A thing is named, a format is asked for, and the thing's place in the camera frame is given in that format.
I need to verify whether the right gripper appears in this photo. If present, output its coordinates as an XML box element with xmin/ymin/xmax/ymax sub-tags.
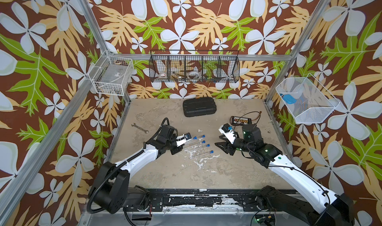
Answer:
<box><xmin>214</xmin><ymin>134</ymin><xmax>254</xmax><ymax>156</ymax></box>

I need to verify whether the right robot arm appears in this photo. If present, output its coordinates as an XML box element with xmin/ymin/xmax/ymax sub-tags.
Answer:
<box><xmin>215</xmin><ymin>123</ymin><xmax>356</xmax><ymax>226</ymax></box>

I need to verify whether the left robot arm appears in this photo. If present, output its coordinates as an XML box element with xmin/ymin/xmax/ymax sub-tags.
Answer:
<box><xmin>86</xmin><ymin>118</ymin><xmax>192</xmax><ymax>214</ymax></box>

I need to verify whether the small steel wrench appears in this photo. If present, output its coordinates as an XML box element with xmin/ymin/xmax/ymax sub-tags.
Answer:
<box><xmin>131</xmin><ymin>123</ymin><xmax>149</xmax><ymax>134</ymax></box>

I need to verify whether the black plastic case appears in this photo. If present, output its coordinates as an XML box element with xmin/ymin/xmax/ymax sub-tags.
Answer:
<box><xmin>183</xmin><ymin>97</ymin><xmax>217</xmax><ymax>117</ymax></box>

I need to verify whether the blue object in basket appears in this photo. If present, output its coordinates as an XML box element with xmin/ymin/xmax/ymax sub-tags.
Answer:
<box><xmin>282</xmin><ymin>94</ymin><xmax>297</xmax><ymax>104</ymax></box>

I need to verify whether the white mesh basket right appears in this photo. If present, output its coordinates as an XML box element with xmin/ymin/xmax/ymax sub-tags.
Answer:
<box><xmin>276</xmin><ymin>74</ymin><xmax>340</xmax><ymax>125</ymax></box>

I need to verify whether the battery charging board with wires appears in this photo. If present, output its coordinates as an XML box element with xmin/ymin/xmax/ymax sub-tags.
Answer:
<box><xmin>229</xmin><ymin>111</ymin><xmax>262</xmax><ymax>127</ymax></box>

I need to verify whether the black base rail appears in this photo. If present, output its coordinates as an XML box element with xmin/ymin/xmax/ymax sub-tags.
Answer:
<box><xmin>123</xmin><ymin>188</ymin><xmax>267</xmax><ymax>212</ymax></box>

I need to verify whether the black wire basket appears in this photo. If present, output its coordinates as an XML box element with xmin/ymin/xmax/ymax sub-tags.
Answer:
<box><xmin>148</xmin><ymin>50</ymin><xmax>240</xmax><ymax>83</ymax></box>

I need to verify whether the white wire basket left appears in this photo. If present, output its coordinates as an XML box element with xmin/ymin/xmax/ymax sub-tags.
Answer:
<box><xmin>89</xmin><ymin>51</ymin><xmax>134</xmax><ymax>96</ymax></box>

